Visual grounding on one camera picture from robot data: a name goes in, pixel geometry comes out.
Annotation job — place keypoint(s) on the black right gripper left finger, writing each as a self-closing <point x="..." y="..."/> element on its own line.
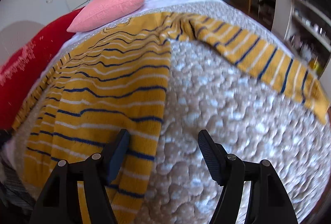
<point x="59" y="200"/>

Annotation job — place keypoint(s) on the yellow striped knit sweater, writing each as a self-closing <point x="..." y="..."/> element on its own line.
<point x="108" y="89"/>

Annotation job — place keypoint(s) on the beige white-dotted blanket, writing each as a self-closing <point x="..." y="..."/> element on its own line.
<point x="222" y="115"/>

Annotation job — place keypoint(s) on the red snowflake pillow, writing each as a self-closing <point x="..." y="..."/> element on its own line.
<point x="25" y="66"/>

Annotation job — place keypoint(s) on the white shelf unit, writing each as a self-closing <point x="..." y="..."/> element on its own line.
<point x="303" y="28"/>

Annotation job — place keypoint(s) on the pink ribbed cushion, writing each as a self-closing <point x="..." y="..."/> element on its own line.
<point x="100" y="12"/>

